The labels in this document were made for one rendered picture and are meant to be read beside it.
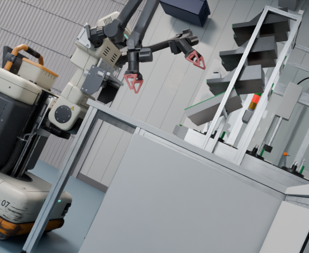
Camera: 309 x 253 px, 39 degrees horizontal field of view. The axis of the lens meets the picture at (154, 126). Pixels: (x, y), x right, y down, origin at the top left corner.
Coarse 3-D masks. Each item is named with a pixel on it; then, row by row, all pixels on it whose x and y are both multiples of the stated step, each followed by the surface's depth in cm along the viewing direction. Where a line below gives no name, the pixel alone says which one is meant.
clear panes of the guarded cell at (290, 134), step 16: (288, 64) 398; (288, 80) 396; (304, 80) 393; (240, 96) 404; (272, 96) 397; (272, 112) 395; (304, 112) 389; (224, 128) 403; (272, 128) 393; (288, 128) 390; (304, 128) 387; (256, 144) 394; (272, 144) 391; (288, 144) 388; (272, 160) 389; (288, 160) 386
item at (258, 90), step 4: (240, 88) 238; (244, 88) 237; (248, 88) 237; (252, 88) 237; (256, 88) 237; (260, 88) 236; (212, 92) 246; (216, 92) 246; (220, 92) 246; (240, 92) 245; (244, 92) 244; (248, 92) 244; (252, 92) 244; (256, 92) 244; (260, 92) 243
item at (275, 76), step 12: (264, 12) 221; (252, 36) 220; (288, 48) 217; (276, 72) 215; (228, 96) 219; (264, 96) 215; (264, 108) 246; (216, 120) 218; (252, 120) 214; (252, 132) 246; (204, 144) 218; (240, 144) 214; (240, 156) 245
